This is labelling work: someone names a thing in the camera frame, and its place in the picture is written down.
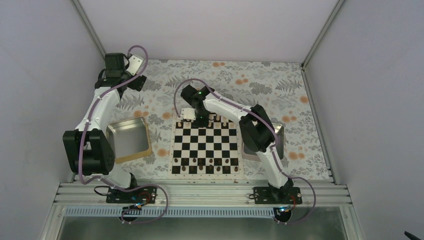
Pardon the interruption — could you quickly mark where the dark piece row one left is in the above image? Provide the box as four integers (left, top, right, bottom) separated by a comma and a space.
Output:
189, 166, 197, 174

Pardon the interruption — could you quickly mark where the dark piece row one right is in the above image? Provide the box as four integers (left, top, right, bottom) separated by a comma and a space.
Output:
223, 166, 231, 174

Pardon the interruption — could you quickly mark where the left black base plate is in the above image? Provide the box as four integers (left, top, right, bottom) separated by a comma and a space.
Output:
105, 186, 158, 205

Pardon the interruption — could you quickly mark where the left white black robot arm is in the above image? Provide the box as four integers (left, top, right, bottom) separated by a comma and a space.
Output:
62, 53, 147, 203

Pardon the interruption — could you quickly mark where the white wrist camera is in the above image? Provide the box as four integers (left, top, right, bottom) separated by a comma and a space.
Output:
180, 108, 197, 121
126, 54, 144, 76

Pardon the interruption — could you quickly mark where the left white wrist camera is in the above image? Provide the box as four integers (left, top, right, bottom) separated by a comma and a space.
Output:
126, 54, 144, 76

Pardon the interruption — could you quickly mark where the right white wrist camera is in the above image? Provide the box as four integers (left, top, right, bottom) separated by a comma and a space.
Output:
180, 108, 197, 121

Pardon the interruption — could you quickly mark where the black white chessboard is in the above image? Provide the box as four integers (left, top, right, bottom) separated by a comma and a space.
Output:
168, 113, 245, 180

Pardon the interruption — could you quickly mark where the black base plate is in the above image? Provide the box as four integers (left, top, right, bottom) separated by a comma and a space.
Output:
105, 186, 158, 205
248, 186, 303, 205

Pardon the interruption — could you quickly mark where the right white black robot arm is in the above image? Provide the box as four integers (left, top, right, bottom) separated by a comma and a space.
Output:
180, 85, 294, 204

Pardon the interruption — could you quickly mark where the empty metal tray wooden rim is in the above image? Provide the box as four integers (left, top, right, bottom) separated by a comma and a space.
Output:
106, 117, 153, 164

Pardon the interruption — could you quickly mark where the floral patterned table mat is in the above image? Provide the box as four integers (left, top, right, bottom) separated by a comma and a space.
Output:
110, 59, 330, 181

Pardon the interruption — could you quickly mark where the dark piece row one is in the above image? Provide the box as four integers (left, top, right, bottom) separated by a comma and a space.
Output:
189, 166, 197, 174
223, 166, 231, 174

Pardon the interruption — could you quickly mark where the metal tray with light pieces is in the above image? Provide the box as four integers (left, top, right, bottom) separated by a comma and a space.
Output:
241, 123, 285, 162

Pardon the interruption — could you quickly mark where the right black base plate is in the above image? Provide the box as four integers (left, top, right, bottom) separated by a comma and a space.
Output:
248, 186, 303, 205

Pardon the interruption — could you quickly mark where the aluminium rail frame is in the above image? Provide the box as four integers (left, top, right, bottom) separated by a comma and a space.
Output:
53, 181, 353, 207

